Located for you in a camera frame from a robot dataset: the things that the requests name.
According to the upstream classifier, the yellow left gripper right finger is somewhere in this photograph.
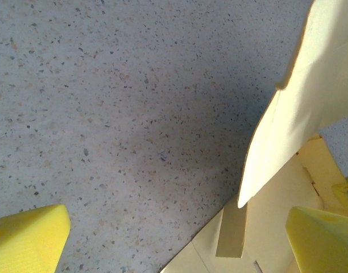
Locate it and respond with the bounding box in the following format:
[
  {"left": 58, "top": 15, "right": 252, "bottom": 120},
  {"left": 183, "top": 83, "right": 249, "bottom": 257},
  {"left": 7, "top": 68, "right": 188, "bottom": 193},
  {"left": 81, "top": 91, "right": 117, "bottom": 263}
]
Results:
[{"left": 286, "top": 206, "right": 348, "bottom": 273}]

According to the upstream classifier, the yellow paper box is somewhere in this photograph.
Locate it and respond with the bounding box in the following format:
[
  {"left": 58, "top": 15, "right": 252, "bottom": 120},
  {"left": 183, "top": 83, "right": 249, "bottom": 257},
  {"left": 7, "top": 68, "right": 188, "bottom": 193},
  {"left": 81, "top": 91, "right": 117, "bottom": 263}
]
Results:
[{"left": 159, "top": 0, "right": 348, "bottom": 273}]

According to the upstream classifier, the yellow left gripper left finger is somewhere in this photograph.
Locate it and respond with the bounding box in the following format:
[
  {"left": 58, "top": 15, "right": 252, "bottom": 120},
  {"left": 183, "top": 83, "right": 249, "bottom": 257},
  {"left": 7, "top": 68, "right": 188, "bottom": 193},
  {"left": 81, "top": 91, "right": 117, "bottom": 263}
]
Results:
[{"left": 0, "top": 204, "right": 71, "bottom": 273}]

